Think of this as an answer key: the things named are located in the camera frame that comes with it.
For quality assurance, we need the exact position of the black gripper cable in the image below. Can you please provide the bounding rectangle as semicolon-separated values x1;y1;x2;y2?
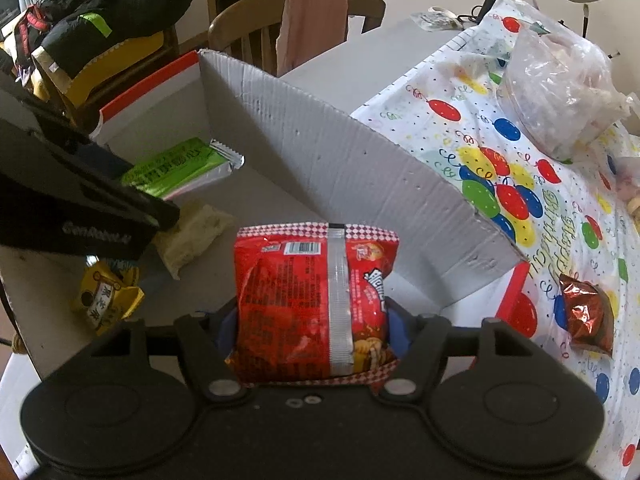
0;280;25;357

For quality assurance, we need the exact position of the white and red cardboard box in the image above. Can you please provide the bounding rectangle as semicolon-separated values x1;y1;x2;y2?
0;48;532;382

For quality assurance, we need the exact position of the shiny brown snack packet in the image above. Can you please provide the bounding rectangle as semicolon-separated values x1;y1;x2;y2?
556;273;617;358

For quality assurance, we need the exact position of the small clutter pile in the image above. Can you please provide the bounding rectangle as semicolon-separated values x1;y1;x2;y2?
409;6;482;32

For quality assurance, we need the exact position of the yellow cloth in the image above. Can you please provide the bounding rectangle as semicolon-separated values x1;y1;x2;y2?
31;29;167;113

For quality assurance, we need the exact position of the pink cloth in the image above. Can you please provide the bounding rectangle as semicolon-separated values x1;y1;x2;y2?
275;0;350;78

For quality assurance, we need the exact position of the wooden chair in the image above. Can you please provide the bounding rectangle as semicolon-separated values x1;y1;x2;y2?
206;0;387;79

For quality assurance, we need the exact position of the large clear plastic bag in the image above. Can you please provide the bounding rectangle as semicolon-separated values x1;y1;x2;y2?
497;24;637;162

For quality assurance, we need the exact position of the small clear plastic bag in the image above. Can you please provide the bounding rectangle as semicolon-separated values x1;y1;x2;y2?
614;154;640;222

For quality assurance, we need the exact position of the green snack packet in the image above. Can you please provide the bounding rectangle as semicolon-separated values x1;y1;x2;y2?
121;137;246;202

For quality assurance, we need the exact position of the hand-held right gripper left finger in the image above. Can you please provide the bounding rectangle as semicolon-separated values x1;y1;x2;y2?
92;310;252;404

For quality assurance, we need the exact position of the red strap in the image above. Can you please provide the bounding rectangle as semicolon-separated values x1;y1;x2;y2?
14;4;55;70

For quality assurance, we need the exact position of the black jacket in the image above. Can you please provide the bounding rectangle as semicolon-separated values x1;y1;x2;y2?
0;0;194;77

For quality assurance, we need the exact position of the balloon print tablecloth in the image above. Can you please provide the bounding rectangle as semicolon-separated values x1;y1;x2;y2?
349;0;640;480

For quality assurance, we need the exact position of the red snack packet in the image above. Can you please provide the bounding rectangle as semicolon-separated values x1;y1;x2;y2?
224;221;404;387

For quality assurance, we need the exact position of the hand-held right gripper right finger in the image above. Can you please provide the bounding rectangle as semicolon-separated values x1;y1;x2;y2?
372;296;547;402

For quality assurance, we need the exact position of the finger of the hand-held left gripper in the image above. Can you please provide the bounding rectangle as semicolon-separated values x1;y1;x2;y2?
127;186;181;234

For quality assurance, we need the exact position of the pale yellow snack packet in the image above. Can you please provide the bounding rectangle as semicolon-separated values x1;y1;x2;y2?
151;198;237;282

